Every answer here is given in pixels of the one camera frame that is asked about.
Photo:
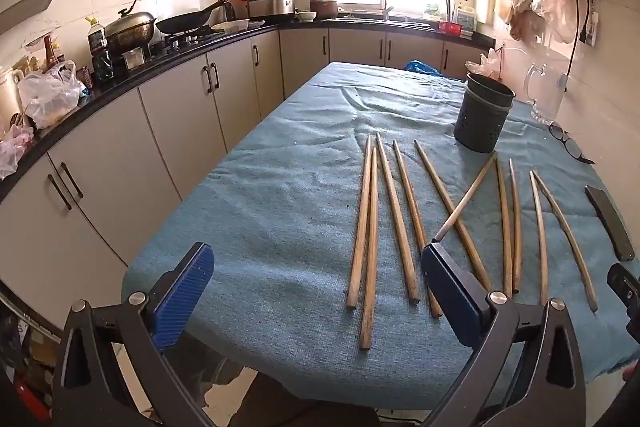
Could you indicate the clear plastic bag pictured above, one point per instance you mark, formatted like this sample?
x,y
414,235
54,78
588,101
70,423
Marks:
x,y
485,64

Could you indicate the black kitchen countertop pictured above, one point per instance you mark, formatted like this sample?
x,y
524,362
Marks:
x,y
270,28

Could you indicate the steel kettle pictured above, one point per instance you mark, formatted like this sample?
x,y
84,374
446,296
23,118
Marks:
x,y
227,11

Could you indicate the red small container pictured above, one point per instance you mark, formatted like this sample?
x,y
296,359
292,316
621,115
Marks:
x,y
449,28

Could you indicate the steel kitchen faucet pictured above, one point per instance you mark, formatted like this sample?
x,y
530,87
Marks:
x,y
386,9

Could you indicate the silver rice cooker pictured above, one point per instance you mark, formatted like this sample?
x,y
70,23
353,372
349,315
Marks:
x,y
270,4

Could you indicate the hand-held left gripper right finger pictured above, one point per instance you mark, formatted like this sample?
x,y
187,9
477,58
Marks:
x,y
452,297

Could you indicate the blue table cloth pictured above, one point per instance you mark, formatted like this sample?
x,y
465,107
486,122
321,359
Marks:
x,y
280,187

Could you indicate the pink plastic bag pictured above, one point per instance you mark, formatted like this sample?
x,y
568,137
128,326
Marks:
x,y
12,149

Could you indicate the white plate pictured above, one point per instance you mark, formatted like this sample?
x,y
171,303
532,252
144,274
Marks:
x,y
230,26

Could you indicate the white bowl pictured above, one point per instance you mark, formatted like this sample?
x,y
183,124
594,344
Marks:
x,y
307,16

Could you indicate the dark perforated utensil holder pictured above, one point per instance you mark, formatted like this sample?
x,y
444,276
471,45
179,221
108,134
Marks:
x,y
480,117

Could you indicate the black eyeglasses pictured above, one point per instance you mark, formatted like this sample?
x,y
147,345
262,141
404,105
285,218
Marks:
x,y
570,146

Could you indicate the clear glass mug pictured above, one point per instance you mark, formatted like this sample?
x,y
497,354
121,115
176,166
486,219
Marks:
x,y
547,92

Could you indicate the black smartphone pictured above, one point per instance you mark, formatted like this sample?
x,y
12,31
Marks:
x,y
610,222

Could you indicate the gas stove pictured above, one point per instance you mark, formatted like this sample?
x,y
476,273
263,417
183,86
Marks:
x,y
190,42

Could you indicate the row of wooden chopsticks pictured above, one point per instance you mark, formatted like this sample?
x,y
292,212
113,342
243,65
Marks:
x,y
395,217

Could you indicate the beige lower cabinets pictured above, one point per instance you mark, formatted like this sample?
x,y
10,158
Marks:
x,y
175,117

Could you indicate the dark oil bottle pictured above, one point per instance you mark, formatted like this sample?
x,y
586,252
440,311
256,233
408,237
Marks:
x,y
96,39

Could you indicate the metal wok with lid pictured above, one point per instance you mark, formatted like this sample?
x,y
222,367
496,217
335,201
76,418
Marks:
x,y
130,29

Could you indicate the black frying wok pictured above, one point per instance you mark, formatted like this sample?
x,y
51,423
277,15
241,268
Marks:
x,y
182,23

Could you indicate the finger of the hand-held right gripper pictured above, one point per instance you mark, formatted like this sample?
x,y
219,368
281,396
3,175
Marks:
x,y
625,284

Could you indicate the blue plastic bag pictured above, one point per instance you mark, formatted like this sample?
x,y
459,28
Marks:
x,y
422,68

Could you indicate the clear plastic packet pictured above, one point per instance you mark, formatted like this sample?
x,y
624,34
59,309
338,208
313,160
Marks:
x,y
592,27

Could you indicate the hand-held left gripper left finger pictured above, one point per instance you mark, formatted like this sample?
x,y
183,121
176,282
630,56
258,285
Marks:
x,y
185,292

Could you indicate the steel kitchen sink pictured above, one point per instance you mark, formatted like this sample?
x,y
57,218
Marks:
x,y
395,24

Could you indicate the brown cooking pot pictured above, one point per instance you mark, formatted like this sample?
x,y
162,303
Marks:
x,y
325,6

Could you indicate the white plastic bag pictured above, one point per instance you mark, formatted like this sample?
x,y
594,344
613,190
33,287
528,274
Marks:
x,y
47,97

